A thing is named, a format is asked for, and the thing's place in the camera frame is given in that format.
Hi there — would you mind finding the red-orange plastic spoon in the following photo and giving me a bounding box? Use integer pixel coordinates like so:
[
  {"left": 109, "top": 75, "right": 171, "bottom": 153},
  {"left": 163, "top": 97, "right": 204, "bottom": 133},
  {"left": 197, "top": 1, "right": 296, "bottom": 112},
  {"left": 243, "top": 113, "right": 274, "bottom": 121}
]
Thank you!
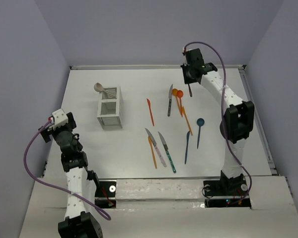
[{"left": 177, "top": 90, "right": 183, "bottom": 116}]

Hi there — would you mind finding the steel knife dark handle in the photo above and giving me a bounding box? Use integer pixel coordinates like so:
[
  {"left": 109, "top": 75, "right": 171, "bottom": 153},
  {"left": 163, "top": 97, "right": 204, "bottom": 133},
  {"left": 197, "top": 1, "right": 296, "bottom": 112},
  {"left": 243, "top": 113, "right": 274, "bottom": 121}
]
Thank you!
[{"left": 167, "top": 84, "right": 173, "bottom": 117}]

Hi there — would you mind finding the orange plastic knife front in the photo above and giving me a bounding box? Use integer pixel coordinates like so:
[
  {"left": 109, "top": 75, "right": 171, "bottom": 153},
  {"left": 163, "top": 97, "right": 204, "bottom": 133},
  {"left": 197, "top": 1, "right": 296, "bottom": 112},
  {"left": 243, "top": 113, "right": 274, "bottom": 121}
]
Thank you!
[{"left": 148, "top": 136, "right": 157, "bottom": 169}]

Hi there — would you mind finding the white foam front board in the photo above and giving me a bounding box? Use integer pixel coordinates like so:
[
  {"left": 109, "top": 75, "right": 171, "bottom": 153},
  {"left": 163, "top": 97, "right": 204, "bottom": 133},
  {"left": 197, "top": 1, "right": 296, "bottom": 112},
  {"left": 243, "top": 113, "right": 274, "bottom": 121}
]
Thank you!
[{"left": 17, "top": 175, "right": 298, "bottom": 238}]

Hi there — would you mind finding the orange plastic knife long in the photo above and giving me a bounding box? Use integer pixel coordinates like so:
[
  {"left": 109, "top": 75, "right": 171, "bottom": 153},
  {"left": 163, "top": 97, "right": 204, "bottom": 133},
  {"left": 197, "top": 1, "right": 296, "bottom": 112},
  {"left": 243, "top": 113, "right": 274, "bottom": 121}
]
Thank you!
[{"left": 182, "top": 106, "right": 193, "bottom": 136}]

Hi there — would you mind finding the yellow-orange plastic spoon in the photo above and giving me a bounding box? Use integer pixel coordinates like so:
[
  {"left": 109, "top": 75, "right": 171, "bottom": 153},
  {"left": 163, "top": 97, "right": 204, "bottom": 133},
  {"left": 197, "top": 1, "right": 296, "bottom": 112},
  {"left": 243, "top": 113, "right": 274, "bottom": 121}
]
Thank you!
[{"left": 172, "top": 88, "right": 181, "bottom": 112}]

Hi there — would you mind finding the red-orange plastic knife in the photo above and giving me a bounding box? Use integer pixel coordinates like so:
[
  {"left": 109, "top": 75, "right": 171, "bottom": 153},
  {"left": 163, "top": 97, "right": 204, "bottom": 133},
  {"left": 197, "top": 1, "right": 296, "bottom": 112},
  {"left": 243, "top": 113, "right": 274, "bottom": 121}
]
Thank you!
[{"left": 147, "top": 98, "right": 154, "bottom": 126}]

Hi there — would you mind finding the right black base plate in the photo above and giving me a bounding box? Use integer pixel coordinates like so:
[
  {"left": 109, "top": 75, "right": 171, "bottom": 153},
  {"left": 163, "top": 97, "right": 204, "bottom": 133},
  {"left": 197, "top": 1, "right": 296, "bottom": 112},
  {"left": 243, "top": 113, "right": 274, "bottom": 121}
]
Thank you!
[{"left": 201, "top": 180, "right": 251, "bottom": 208}]

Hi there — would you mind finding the beige wooden spoon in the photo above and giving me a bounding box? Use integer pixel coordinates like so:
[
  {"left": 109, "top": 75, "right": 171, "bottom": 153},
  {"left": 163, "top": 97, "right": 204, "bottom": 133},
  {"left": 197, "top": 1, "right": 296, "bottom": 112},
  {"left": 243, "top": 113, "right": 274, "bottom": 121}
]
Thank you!
[{"left": 93, "top": 83, "right": 115, "bottom": 98}]

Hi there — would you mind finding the aluminium rail back edge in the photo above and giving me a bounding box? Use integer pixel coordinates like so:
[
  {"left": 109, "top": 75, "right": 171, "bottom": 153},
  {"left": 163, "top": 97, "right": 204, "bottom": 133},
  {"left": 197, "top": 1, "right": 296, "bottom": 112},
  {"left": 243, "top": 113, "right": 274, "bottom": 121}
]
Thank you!
[{"left": 70, "top": 64, "right": 246, "bottom": 70}]

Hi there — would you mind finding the aluminium rail right edge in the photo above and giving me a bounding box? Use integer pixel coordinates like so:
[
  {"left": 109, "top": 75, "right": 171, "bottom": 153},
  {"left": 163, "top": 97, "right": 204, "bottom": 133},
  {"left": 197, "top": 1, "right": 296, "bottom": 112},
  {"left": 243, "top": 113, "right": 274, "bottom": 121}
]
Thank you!
[{"left": 238, "top": 64, "right": 280, "bottom": 176}]

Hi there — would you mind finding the purple cable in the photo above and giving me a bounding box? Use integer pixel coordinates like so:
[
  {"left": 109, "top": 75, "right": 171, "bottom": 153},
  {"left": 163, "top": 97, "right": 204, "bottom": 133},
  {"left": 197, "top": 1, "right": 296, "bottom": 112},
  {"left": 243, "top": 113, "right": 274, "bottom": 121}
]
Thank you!
[
  {"left": 182, "top": 41, "right": 253, "bottom": 206},
  {"left": 23, "top": 120, "right": 112, "bottom": 222}
]

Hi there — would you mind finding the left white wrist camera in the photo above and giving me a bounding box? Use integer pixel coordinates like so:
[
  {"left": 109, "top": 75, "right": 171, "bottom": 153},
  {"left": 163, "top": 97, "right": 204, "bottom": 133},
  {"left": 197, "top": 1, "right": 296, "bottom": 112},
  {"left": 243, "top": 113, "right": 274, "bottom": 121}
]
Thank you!
[{"left": 49, "top": 109, "right": 69, "bottom": 130}]

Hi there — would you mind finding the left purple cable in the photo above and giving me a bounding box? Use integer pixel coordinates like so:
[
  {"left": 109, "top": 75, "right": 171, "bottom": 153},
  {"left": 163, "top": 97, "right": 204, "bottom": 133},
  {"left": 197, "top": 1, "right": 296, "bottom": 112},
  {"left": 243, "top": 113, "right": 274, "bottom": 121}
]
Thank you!
[{"left": 23, "top": 120, "right": 112, "bottom": 222}]

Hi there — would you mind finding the dark brown wooden spoon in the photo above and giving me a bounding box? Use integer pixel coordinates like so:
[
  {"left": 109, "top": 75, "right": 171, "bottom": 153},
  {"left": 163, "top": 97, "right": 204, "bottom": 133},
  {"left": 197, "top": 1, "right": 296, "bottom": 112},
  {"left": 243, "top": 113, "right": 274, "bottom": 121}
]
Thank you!
[{"left": 188, "top": 84, "right": 193, "bottom": 97}]

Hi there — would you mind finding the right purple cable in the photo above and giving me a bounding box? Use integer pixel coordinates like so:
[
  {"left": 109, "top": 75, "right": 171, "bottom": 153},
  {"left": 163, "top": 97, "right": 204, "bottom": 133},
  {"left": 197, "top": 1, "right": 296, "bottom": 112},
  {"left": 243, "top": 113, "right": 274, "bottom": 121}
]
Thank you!
[{"left": 182, "top": 41, "right": 253, "bottom": 206}]

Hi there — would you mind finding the blue plastic knife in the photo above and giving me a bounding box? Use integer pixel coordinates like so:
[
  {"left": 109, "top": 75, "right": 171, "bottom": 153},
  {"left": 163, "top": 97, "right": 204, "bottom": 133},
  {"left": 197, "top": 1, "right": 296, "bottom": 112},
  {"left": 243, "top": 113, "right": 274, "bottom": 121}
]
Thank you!
[{"left": 184, "top": 131, "right": 191, "bottom": 165}]

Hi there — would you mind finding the aluminium rail edge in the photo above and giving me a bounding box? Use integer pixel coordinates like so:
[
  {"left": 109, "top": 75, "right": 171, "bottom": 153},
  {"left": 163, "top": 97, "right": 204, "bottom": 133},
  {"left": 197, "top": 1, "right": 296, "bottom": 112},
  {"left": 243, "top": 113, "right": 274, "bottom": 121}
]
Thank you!
[
  {"left": 238, "top": 64, "right": 280, "bottom": 176},
  {"left": 70, "top": 64, "right": 246, "bottom": 70}
]

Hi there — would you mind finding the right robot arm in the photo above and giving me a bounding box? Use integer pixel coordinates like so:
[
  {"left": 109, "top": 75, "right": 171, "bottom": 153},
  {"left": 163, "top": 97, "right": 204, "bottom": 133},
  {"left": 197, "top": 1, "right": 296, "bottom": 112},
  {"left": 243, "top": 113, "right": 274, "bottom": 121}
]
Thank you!
[{"left": 181, "top": 49, "right": 255, "bottom": 196}]

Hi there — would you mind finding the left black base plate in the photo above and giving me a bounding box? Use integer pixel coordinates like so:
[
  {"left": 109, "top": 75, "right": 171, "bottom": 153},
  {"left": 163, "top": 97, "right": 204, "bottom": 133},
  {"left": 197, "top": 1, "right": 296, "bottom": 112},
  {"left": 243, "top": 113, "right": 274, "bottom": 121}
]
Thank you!
[{"left": 95, "top": 180, "right": 117, "bottom": 209}]

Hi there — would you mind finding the steel knife pink handle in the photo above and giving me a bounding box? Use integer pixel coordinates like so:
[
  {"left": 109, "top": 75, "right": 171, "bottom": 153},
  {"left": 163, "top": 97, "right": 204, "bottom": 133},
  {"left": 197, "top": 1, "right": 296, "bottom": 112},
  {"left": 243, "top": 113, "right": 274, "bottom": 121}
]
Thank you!
[{"left": 145, "top": 128, "right": 167, "bottom": 167}]

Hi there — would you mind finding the white two-compartment utensil caddy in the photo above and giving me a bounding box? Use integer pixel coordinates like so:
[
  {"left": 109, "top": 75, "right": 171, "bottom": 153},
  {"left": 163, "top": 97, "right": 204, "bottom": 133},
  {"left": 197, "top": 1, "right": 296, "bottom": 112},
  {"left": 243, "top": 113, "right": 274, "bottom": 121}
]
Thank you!
[{"left": 97, "top": 86, "right": 124, "bottom": 129}]

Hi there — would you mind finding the steel knife green handle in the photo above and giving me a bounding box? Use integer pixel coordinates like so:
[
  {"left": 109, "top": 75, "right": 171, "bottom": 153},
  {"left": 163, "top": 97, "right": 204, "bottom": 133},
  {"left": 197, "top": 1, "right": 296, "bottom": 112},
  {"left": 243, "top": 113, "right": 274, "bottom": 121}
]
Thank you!
[{"left": 158, "top": 132, "right": 176, "bottom": 174}]

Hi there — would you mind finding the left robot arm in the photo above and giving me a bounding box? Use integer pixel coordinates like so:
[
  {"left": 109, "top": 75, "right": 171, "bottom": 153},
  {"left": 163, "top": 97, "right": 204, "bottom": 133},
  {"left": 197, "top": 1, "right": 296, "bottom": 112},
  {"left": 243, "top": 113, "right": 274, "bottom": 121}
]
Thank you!
[{"left": 41, "top": 109, "right": 103, "bottom": 238}]

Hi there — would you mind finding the blue plastic spoon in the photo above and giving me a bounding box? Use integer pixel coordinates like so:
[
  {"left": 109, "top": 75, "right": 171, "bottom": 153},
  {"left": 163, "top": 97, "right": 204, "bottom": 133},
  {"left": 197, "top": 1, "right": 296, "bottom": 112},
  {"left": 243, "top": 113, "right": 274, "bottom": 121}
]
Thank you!
[{"left": 197, "top": 118, "right": 205, "bottom": 149}]

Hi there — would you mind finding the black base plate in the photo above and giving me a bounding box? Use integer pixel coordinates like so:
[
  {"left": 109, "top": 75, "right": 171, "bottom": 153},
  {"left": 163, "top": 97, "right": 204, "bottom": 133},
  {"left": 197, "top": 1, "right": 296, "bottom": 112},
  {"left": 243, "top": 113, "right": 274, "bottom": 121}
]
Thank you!
[
  {"left": 201, "top": 180, "right": 251, "bottom": 208},
  {"left": 95, "top": 180, "right": 117, "bottom": 209}
]

